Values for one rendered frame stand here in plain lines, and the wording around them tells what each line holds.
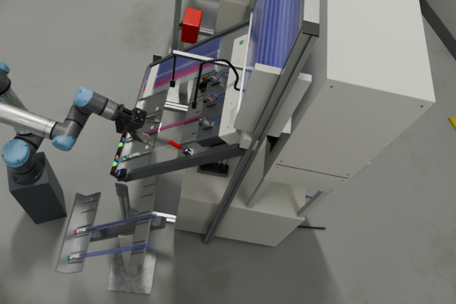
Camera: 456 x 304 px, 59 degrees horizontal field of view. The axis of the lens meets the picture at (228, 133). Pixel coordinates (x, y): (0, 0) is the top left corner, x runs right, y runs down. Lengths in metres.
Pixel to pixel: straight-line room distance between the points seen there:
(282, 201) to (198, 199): 0.44
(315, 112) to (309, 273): 1.65
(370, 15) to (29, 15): 2.84
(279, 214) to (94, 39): 2.08
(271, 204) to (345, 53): 1.10
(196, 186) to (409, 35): 1.23
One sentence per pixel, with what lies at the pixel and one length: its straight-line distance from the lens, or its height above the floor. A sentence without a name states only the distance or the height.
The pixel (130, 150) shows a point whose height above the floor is 0.74.
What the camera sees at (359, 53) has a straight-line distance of 1.25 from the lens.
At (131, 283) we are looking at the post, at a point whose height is 0.01.
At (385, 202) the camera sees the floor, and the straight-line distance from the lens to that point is 3.17.
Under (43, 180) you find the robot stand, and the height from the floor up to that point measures 0.55.
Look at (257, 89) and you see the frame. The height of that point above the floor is 1.62.
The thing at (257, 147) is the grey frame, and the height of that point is 1.34.
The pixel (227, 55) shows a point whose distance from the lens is 1.89.
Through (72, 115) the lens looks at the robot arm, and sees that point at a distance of 1.67.
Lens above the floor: 2.54
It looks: 59 degrees down
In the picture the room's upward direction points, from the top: 19 degrees clockwise
